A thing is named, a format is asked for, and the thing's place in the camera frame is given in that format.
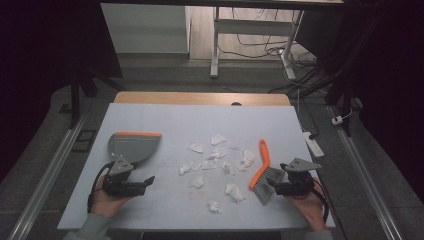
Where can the white cabinet panel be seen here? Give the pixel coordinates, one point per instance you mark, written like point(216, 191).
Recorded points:
point(146, 28)

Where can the person's left hand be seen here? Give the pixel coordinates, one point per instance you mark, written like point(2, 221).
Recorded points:
point(105, 205)

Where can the grey dustpan with orange edge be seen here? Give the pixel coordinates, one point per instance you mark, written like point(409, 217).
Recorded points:
point(135, 146)

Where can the metal floor rail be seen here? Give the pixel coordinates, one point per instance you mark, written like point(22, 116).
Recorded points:
point(46, 176)
point(366, 176)

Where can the wooden table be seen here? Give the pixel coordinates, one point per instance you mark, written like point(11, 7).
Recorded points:
point(166, 98)

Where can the person's right hand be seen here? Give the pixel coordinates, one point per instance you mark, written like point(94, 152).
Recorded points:
point(311, 210)

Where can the black tripod stand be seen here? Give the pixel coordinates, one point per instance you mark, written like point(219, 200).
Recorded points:
point(75, 100)

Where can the white desk frame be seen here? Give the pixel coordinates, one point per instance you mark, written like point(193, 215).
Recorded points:
point(253, 27)

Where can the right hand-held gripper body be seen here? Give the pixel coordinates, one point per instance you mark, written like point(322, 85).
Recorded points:
point(298, 185)

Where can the dark curtain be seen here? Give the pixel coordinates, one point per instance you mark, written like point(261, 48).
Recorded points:
point(40, 66)
point(393, 83)

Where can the white power strip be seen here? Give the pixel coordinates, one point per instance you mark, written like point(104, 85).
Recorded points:
point(313, 145)

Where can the pale blue table board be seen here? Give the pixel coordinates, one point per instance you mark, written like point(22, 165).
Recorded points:
point(200, 120)

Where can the scattered white paper scraps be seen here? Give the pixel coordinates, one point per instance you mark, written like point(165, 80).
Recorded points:
point(235, 192)

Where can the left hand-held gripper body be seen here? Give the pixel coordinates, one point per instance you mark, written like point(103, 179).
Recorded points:
point(116, 186)

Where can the small white adapter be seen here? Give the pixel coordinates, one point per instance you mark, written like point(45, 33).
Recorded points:
point(337, 120)

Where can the orange brush with grey bristles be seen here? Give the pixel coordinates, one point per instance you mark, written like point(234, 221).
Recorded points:
point(266, 190)

